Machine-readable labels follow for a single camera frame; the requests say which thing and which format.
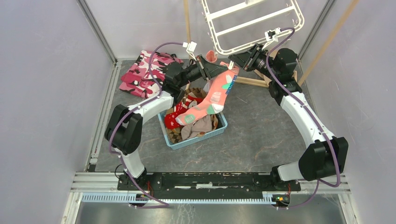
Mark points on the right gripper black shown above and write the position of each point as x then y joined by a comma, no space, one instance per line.
246,60

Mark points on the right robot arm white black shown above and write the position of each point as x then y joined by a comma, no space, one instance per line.
306,117

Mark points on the pink camouflage cloth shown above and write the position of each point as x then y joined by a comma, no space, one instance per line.
148,69

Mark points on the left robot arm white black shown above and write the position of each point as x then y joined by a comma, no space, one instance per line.
136,123

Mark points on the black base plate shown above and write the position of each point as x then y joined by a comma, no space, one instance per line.
215,185

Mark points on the blue plastic basket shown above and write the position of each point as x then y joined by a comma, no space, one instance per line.
222,125

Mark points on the brown beige socks pile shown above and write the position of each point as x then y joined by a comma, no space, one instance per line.
196,129

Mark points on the beige cloth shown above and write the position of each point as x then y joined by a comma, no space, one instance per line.
263,75

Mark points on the white clip hanger frame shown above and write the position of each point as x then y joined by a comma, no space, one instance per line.
233,26

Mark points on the pink sock green patches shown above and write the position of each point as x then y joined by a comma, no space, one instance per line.
211,56

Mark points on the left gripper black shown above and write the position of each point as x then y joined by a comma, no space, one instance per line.
208,70

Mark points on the red sock white stars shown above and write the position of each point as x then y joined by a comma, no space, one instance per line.
182,107

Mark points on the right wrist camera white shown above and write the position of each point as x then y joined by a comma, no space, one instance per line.
272,35

